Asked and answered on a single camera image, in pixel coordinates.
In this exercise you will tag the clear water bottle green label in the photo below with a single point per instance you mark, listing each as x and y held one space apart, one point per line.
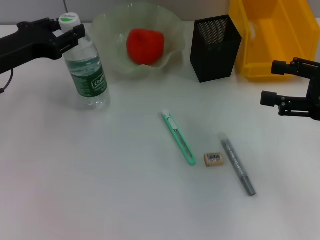
87 75

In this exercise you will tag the pale green glass fruit bowl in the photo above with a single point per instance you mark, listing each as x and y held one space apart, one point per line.
107 45

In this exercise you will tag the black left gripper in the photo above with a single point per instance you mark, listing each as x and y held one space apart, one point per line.
27 45

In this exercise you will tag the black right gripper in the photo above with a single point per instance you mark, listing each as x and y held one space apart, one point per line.
315 95

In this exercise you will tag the grey marker pen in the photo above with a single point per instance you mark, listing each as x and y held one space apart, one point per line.
235 160

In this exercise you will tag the yellow plastic storage bin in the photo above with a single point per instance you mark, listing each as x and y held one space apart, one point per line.
275 37

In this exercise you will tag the black mesh pen holder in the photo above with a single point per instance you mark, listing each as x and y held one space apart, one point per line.
212 62

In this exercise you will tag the beige eraser with barcode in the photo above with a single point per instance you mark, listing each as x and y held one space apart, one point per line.
214 159

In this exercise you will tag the orange red foam fruit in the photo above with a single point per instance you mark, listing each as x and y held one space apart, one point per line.
145 47

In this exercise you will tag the mint green utility knife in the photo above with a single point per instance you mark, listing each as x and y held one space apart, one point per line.
180 137

